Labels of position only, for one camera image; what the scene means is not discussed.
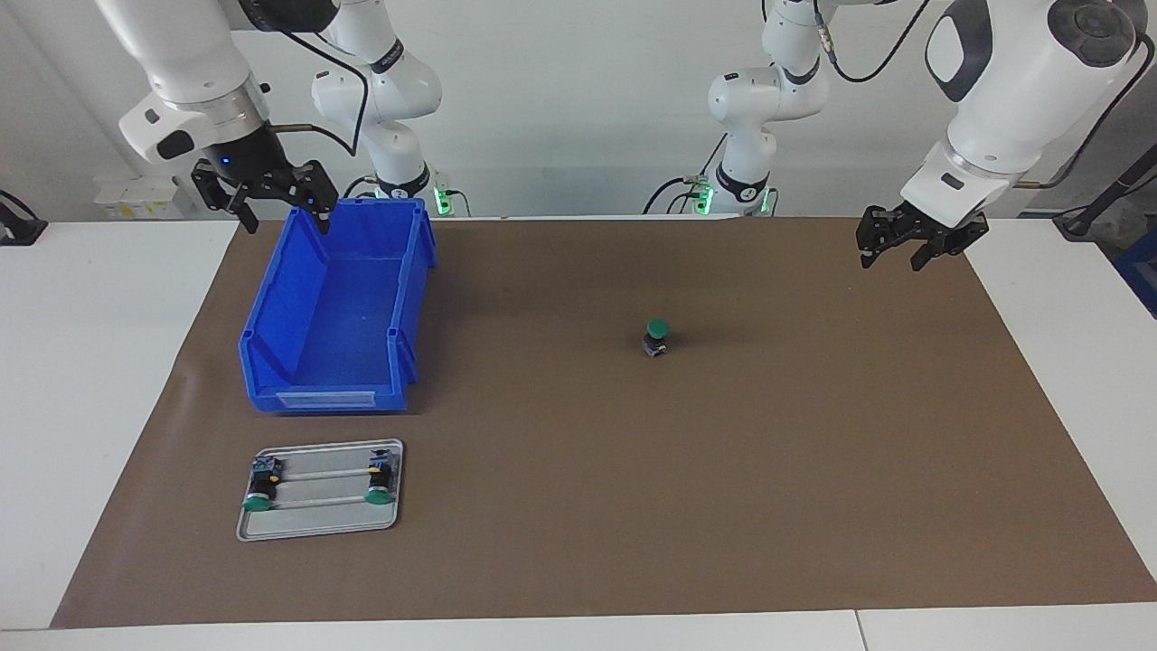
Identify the black left base cable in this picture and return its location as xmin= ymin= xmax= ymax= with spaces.
xmin=642 ymin=172 xmax=724 ymax=216

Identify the black stand pole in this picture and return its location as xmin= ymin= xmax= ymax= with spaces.
xmin=1053 ymin=145 xmax=1157 ymax=241

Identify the brown table mat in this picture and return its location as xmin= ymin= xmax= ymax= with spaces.
xmin=50 ymin=215 xmax=1157 ymax=629

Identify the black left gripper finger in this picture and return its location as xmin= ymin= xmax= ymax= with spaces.
xmin=908 ymin=222 xmax=992 ymax=273
xmin=855 ymin=204 xmax=905 ymax=270

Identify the black clamp mount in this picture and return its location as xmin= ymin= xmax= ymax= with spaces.
xmin=0 ymin=190 xmax=48 ymax=247

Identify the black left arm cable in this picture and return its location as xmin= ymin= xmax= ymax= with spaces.
xmin=812 ymin=0 xmax=1142 ymax=189

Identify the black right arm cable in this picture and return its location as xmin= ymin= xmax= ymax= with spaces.
xmin=267 ymin=27 xmax=372 ymax=162

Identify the blue crate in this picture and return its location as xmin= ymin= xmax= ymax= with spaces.
xmin=1114 ymin=226 xmax=1157 ymax=319

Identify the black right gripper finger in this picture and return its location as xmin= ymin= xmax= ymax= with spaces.
xmin=269 ymin=161 xmax=341 ymax=236
xmin=190 ymin=159 xmax=261 ymax=234

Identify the silver metal tray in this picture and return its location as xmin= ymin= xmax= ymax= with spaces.
xmin=235 ymin=439 xmax=405 ymax=543

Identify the white wall box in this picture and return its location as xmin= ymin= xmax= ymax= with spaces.
xmin=93 ymin=175 xmax=195 ymax=221

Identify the blue plastic storage bin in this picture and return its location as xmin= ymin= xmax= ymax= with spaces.
xmin=238 ymin=197 xmax=437 ymax=415

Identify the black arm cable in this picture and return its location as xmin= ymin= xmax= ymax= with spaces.
xmin=812 ymin=0 xmax=1142 ymax=189
xmin=267 ymin=27 xmax=372 ymax=162

